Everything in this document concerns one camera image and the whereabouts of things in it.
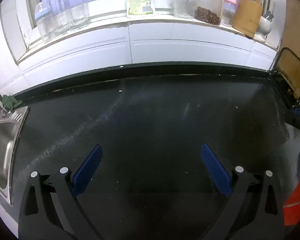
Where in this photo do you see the small pink lid jar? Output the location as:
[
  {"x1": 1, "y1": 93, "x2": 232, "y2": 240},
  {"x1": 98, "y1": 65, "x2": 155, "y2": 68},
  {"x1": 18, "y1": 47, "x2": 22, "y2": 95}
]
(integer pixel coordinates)
[{"x1": 221, "y1": 0, "x2": 237, "y2": 26}]

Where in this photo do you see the wooden cutting board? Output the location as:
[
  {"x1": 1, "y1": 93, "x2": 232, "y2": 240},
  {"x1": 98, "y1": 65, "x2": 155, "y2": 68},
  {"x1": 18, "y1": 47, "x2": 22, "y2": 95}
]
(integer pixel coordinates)
[{"x1": 275, "y1": 0, "x2": 300, "y2": 100}]

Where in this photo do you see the green cloth by faucet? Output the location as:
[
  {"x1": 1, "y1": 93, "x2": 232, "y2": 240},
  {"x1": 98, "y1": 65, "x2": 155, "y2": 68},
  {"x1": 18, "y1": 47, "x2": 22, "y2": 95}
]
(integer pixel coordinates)
[{"x1": 2, "y1": 95, "x2": 22, "y2": 111}]

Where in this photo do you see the bamboo chopstick holder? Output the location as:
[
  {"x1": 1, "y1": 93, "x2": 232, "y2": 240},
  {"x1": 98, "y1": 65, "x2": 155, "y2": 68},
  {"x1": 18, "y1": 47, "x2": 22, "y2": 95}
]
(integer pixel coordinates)
[{"x1": 231, "y1": 0, "x2": 263, "y2": 38}]

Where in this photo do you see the white ceramic jar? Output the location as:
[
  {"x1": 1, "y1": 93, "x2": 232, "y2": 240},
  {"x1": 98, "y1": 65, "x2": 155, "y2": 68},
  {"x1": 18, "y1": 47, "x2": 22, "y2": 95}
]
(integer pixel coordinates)
[{"x1": 255, "y1": 10, "x2": 274, "y2": 43}]

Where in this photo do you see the clear glass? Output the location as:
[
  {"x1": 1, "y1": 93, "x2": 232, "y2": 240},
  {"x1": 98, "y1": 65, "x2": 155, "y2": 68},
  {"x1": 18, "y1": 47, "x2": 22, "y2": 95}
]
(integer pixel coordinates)
[
  {"x1": 66, "y1": 0, "x2": 89, "y2": 29},
  {"x1": 47, "y1": 0, "x2": 70, "y2": 35}
]

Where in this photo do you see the black wire rack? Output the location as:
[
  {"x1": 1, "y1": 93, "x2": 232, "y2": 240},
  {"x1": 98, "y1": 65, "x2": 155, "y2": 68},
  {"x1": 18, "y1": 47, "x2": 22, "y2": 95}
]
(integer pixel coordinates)
[{"x1": 270, "y1": 47, "x2": 300, "y2": 111}]

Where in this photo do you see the clear glass left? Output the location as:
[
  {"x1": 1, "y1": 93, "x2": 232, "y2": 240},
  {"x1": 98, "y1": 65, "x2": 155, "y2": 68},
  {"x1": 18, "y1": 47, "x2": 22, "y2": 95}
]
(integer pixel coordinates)
[{"x1": 47, "y1": 0, "x2": 70, "y2": 35}]

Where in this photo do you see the stainless steel sink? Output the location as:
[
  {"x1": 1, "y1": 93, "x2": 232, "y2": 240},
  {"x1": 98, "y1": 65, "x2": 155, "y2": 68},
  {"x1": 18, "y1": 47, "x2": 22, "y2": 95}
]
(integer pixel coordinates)
[{"x1": 0, "y1": 106, "x2": 29, "y2": 206}]

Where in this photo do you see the glass jar with spices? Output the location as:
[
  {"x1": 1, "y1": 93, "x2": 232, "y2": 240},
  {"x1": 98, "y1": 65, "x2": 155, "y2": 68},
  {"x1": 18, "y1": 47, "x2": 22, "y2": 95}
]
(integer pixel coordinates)
[{"x1": 194, "y1": 0, "x2": 224, "y2": 25}]

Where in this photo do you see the clear glass right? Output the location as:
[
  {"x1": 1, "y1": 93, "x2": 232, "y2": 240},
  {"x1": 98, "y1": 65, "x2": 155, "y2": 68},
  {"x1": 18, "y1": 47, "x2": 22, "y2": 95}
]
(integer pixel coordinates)
[{"x1": 66, "y1": 0, "x2": 89, "y2": 29}]

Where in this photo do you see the baby bottle blue collar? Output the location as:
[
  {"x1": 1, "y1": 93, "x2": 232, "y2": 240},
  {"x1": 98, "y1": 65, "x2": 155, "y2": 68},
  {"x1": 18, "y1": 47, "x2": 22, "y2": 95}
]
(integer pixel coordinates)
[{"x1": 34, "y1": 2, "x2": 55, "y2": 43}]

